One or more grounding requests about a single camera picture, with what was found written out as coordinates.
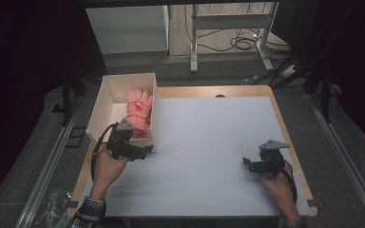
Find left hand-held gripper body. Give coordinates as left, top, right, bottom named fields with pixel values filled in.
left=106, top=118, right=137, bottom=160

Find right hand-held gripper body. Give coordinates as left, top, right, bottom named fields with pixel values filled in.
left=259, top=139, right=291, bottom=177

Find white cardboard box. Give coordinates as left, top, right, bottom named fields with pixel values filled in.
left=85, top=72, right=160, bottom=154

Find person's right hand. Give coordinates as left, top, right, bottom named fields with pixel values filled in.
left=259, top=162, right=300, bottom=222

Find person's left hand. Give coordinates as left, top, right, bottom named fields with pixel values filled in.
left=89, top=148, right=130, bottom=201

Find light blue table mat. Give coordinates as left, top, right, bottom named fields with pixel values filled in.
left=77, top=96, right=312, bottom=219

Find black stand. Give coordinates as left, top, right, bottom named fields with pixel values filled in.
left=303, top=56, right=344, bottom=124
left=60, top=70, right=88, bottom=127

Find white power strip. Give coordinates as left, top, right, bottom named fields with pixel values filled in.
left=279, top=64, right=298, bottom=79

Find clear plastic bag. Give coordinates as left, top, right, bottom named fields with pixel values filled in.
left=32, top=188, right=74, bottom=228

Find white cabinet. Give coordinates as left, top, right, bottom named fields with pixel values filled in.
left=85, top=4, right=170, bottom=55

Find dark curtain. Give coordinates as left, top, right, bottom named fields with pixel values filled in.
left=270, top=0, right=365, bottom=153
left=0, top=0, right=107, bottom=210

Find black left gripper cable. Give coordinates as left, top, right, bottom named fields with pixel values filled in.
left=90, top=123, right=119, bottom=182

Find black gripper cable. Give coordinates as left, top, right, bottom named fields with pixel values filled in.
left=90, top=123, right=119, bottom=182
left=281, top=159, right=298, bottom=204

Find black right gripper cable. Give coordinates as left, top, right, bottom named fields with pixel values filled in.
left=281, top=159, right=298, bottom=204

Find black floor bracket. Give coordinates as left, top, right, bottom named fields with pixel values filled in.
left=66, top=126, right=87, bottom=149

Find metal floor rail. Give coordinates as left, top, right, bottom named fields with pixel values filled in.
left=13, top=98, right=84, bottom=228
left=307, top=93, right=365, bottom=228

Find black floor cables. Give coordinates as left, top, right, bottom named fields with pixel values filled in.
left=184, top=3, right=292, bottom=55

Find grey metal desk frame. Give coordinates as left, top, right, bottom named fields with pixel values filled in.
left=189, top=1, right=279, bottom=74

